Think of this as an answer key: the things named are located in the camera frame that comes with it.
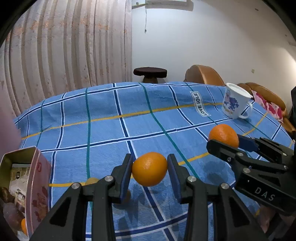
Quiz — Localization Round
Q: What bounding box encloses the purple passion fruit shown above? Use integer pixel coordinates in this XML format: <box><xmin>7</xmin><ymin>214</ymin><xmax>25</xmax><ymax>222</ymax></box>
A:
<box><xmin>2</xmin><ymin>203</ymin><xmax>25</xmax><ymax>230</ymax></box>

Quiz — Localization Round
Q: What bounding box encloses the printed paper leaflet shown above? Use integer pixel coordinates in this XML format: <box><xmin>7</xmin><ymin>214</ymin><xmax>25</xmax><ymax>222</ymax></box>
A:
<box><xmin>10</xmin><ymin>163</ymin><xmax>31</xmax><ymax>201</ymax></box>

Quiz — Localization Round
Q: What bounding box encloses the pink metal tin box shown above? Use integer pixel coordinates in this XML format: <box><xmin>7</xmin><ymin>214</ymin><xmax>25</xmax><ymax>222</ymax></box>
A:
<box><xmin>0</xmin><ymin>146</ymin><xmax>52</xmax><ymax>239</ymax></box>

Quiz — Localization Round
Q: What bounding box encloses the pale floral curtain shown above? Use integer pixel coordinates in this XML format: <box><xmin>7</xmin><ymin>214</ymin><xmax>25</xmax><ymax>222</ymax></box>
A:
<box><xmin>0</xmin><ymin>0</ymin><xmax>133</xmax><ymax>121</ymax></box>

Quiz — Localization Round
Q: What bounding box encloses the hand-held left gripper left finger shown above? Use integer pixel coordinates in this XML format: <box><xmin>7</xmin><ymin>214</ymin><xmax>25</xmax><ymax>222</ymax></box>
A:
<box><xmin>30</xmin><ymin>153</ymin><xmax>133</xmax><ymax>241</ymax></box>

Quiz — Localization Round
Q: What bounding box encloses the white cup blue print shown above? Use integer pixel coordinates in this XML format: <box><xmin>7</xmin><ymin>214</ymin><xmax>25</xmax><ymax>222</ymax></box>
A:
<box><xmin>221</xmin><ymin>83</ymin><xmax>254</xmax><ymax>120</ymax></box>

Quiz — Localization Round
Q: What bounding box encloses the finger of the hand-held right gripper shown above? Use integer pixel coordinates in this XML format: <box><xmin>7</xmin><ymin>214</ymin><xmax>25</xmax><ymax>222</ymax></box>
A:
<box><xmin>238</xmin><ymin>136</ymin><xmax>296</xmax><ymax>166</ymax></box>
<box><xmin>206</xmin><ymin>139</ymin><xmax>289</xmax><ymax>174</ymax></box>

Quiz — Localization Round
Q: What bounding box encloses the white air conditioner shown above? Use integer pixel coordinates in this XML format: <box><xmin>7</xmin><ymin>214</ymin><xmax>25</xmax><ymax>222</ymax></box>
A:
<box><xmin>132</xmin><ymin>0</ymin><xmax>193</xmax><ymax>11</ymax></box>

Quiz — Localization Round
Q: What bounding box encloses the dark brown round stool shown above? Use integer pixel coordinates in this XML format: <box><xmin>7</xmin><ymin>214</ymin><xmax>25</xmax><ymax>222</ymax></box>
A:
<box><xmin>133</xmin><ymin>67</ymin><xmax>167</xmax><ymax>83</ymax></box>

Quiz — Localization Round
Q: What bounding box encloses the blue checked tablecloth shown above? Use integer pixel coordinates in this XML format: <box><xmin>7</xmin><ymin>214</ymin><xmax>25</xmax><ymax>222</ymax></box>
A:
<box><xmin>14</xmin><ymin>82</ymin><xmax>294</xmax><ymax>241</ymax></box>

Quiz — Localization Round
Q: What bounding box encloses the brown wooden sofa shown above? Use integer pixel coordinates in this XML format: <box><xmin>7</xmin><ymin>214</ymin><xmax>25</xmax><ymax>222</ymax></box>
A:
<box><xmin>238</xmin><ymin>82</ymin><xmax>296</xmax><ymax>139</ymax></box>

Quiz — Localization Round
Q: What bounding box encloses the pink floral cushion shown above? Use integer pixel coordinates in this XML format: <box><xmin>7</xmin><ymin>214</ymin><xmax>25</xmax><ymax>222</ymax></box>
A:
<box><xmin>252</xmin><ymin>90</ymin><xmax>284</xmax><ymax>123</ymax></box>

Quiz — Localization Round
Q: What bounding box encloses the wooden chair back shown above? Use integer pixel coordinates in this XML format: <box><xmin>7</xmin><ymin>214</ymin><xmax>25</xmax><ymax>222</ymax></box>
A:
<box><xmin>184</xmin><ymin>65</ymin><xmax>226</xmax><ymax>87</ymax></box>

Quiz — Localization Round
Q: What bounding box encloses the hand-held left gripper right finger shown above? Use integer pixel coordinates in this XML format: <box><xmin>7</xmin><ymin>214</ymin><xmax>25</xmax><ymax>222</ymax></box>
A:
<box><xmin>167</xmin><ymin>154</ymin><xmax>269</xmax><ymax>241</ymax></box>

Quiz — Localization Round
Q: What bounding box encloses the dark brown round fruit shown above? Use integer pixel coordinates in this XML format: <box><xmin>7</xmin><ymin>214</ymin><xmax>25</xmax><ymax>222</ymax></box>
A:
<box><xmin>0</xmin><ymin>186</ymin><xmax>15</xmax><ymax>203</ymax></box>

